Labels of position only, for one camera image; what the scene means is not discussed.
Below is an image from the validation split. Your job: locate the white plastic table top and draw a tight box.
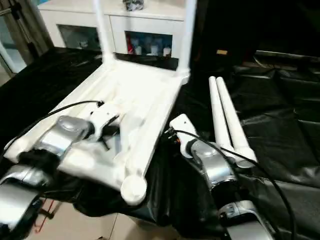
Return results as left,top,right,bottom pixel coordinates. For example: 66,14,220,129
3,59,191,208

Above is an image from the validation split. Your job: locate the white plastic table leg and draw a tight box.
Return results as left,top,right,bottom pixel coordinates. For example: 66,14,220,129
208,76,238,161
215,76,259,169
175,0,198,74
93,0,118,66

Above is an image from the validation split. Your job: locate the black mat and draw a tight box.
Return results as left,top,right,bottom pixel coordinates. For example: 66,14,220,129
0,46,320,240

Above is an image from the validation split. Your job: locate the white glass door cabinet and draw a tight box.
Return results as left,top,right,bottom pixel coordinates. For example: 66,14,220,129
38,0,188,58

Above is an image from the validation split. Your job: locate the blue white patterned jar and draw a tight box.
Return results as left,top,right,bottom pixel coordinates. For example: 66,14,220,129
121,0,146,13

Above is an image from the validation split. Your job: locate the metal framed glass door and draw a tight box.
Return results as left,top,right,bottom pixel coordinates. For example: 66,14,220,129
0,0,55,76

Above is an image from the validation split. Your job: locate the long dark rod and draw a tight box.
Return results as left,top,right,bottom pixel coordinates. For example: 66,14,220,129
254,49,320,61

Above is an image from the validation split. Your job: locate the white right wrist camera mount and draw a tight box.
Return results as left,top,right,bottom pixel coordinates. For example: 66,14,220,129
168,113,198,159

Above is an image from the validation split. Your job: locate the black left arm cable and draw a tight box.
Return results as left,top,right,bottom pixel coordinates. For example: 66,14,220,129
1,100,105,156

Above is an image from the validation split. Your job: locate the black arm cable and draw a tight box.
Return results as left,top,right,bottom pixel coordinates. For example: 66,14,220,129
1,100,105,156
171,129,298,240

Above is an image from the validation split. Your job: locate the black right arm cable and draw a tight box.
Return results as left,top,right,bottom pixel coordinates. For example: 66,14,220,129
171,129,298,240

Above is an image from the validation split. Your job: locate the red floor cable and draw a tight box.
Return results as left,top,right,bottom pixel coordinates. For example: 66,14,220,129
34,198,55,234

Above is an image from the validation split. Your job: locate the black metal table frame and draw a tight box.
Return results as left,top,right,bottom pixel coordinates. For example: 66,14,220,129
37,194,64,219

